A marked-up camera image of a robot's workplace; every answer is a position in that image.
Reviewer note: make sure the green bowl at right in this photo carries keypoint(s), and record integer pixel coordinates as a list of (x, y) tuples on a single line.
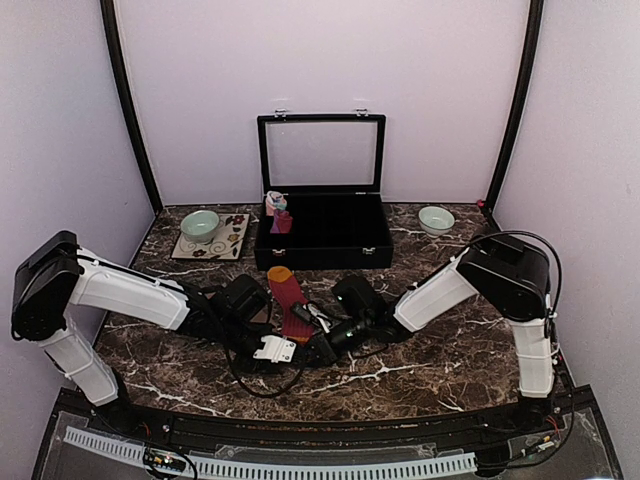
[(435, 221)]

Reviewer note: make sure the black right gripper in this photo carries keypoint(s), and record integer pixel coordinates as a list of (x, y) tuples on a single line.
[(326, 349)]

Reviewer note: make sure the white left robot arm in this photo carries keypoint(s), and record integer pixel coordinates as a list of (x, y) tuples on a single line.
[(62, 273)]

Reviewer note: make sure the black left corner post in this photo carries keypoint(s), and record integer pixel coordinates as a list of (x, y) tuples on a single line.
[(124, 92)]

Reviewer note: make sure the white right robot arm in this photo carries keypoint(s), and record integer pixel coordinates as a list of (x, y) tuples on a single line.
[(519, 273)]

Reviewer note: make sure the magenta purple rolled sock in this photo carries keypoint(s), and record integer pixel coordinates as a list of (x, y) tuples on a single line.
[(282, 222)]

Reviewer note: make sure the white perforated front rail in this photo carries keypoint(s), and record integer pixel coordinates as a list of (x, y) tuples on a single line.
[(163, 464)]

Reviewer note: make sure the pink white rolled sock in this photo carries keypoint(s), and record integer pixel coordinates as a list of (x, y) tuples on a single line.
[(275, 202)]

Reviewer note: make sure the magenta striped sock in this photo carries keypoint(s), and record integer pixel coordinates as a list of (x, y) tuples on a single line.
[(286, 291)]

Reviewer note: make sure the black compartment storage box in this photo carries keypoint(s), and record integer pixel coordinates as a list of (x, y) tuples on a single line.
[(329, 167)]

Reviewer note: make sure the black corner post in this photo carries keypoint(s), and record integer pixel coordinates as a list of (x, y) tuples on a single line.
[(521, 89), (124, 92)]

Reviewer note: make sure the black right corner post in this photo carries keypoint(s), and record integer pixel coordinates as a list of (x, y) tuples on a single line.
[(521, 89)]

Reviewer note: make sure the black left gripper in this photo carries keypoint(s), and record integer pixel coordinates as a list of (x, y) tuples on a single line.
[(264, 364)]

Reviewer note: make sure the green ceramic bowl on plate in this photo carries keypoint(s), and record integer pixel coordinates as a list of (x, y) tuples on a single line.
[(200, 226)]

